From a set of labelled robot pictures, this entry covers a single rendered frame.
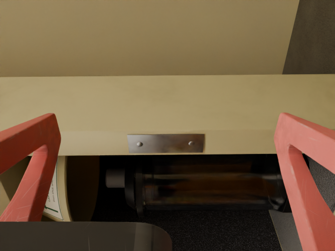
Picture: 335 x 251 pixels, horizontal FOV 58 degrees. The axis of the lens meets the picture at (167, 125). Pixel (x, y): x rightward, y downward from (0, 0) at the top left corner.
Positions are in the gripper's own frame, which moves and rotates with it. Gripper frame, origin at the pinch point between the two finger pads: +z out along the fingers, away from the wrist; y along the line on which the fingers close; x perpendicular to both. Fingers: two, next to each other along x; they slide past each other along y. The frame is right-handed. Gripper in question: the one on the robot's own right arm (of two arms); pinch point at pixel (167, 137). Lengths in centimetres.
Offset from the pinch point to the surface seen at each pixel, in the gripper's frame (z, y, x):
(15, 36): 55, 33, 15
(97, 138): 12.1, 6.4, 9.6
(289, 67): 49, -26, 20
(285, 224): 19.4, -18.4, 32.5
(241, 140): 12.2, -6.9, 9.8
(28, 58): 55, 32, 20
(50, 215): 14.7, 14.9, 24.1
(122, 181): 19.8, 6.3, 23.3
